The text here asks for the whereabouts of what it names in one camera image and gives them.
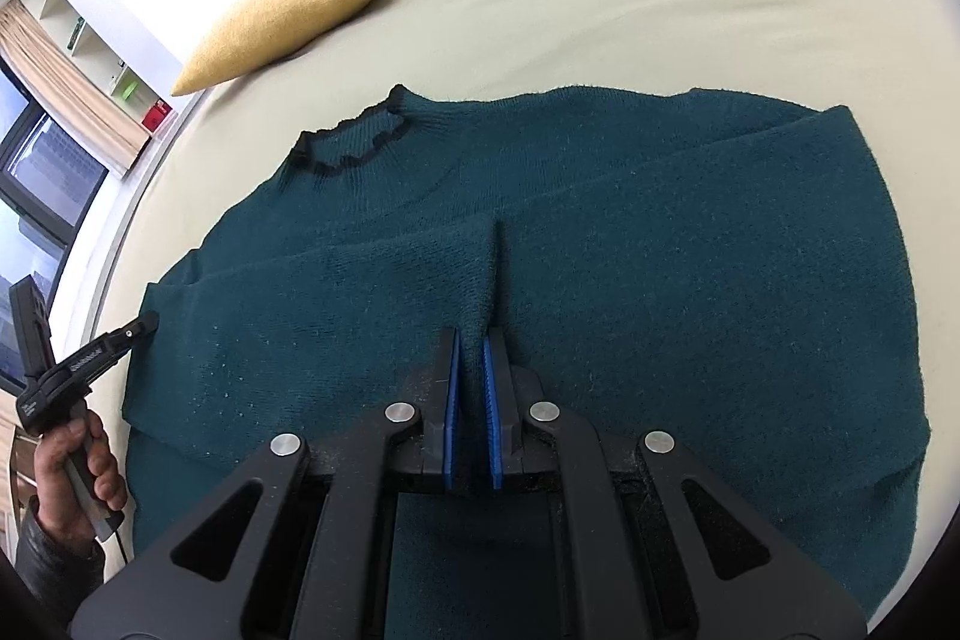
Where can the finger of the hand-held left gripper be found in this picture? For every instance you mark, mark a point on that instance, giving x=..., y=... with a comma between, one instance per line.
x=131, y=332

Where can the white window sill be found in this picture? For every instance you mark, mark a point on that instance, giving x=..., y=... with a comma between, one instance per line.
x=131, y=197

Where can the bed with beige sheet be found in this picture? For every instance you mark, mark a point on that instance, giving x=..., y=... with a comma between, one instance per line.
x=600, y=25

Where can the flat dark green item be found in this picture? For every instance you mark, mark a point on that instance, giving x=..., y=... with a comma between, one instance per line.
x=75, y=34

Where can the red box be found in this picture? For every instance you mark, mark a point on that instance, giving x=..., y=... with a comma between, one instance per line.
x=156, y=117

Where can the person's left hand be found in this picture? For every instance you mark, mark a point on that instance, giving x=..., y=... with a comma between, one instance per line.
x=67, y=482

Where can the dark teal knit sweater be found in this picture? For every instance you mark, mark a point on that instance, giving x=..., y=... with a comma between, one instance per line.
x=637, y=235

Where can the white wall shelf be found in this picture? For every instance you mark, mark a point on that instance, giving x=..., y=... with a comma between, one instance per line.
x=64, y=6

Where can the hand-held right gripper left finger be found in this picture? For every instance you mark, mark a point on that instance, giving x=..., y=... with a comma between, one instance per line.
x=451, y=400

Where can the dark framed window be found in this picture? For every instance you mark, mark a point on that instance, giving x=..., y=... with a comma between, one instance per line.
x=52, y=175

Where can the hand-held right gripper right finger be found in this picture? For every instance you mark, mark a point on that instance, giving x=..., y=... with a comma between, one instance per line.
x=491, y=400

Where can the beige curtain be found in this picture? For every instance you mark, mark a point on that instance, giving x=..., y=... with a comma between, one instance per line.
x=75, y=85

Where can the person's left forearm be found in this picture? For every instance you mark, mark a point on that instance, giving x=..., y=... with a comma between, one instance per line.
x=52, y=565

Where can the yellow pillow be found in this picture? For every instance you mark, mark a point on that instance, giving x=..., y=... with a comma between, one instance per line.
x=292, y=3

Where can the light green box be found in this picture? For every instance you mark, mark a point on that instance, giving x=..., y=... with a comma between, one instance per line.
x=124, y=88

